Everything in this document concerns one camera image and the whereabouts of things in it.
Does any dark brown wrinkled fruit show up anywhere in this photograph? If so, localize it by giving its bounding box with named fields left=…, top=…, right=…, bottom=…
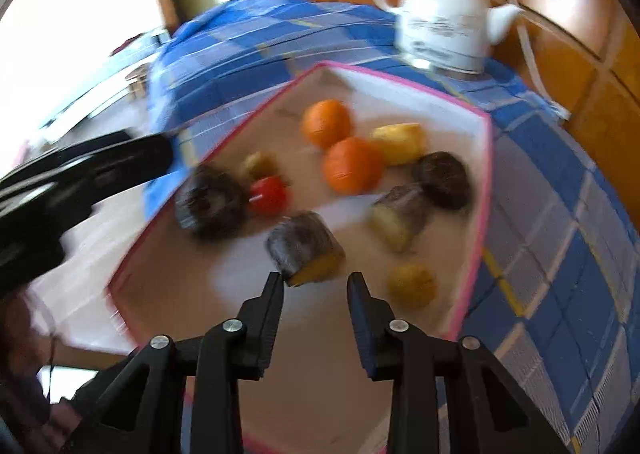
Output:
left=175, top=163, right=248, bottom=240

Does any blue plaid tablecloth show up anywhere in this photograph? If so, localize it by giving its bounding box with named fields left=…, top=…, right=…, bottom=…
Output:
left=149, top=0, right=639, bottom=453

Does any white ceramic electric kettle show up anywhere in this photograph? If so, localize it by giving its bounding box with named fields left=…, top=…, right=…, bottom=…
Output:
left=373, top=0, right=522, bottom=76

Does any cut sugarcane piece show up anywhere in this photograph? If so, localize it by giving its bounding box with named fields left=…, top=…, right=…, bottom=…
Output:
left=368, top=184, right=433, bottom=253
left=265, top=211, right=346, bottom=287

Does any dark round fruit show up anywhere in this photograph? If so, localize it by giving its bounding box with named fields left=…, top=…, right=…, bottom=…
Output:
left=411, top=151, right=473, bottom=211

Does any white tray with pink rim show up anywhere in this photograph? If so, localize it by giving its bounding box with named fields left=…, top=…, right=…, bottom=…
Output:
left=108, top=62, right=492, bottom=453

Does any orange mandarin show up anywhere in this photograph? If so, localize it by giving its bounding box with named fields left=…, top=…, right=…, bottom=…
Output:
left=322, top=136, right=385, bottom=196
left=300, top=98, right=352, bottom=151

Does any small wooden stool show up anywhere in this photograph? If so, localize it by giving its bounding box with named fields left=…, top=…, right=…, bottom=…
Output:
left=125, top=62, right=150, bottom=98

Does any small yellow round fruit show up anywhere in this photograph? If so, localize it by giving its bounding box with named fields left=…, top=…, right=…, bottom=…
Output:
left=239, top=151, right=280, bottom=185
left=387, top=263, right=438, bottom=311

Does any yellow fruit chunk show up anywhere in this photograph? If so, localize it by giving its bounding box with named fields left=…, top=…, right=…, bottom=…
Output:
left=370, top=123, right=426, bottom=167

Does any small red tomato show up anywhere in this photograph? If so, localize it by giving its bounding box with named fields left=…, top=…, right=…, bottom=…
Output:
left=250, top=175, right=290, bottom=217

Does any white kettle power cord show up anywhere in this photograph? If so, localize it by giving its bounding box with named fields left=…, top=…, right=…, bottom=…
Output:
left=459, top=0, right=573, bottom=121

